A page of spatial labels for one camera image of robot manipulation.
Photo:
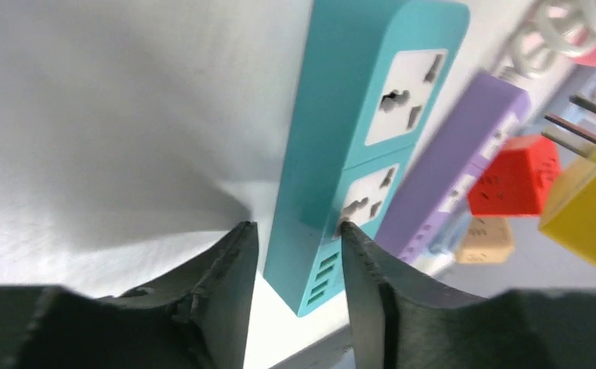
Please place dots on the yellow cube adapter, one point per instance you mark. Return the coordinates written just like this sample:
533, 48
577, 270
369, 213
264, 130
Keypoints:
569, 215

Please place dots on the teal power strip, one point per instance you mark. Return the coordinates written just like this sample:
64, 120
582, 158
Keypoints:
370, 76

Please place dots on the purple power strip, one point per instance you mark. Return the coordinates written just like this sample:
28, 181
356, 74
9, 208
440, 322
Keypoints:
455, 158

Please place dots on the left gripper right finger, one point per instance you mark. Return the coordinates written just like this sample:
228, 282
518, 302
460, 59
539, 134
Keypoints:
403, 318

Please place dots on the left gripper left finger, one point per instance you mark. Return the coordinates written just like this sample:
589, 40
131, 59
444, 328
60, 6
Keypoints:
194, 316

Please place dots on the beige cube adapter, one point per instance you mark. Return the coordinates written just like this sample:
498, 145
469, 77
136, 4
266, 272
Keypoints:
487, 241

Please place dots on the red cube adapter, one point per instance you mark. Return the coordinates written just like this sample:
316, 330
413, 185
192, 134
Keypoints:
518, 181

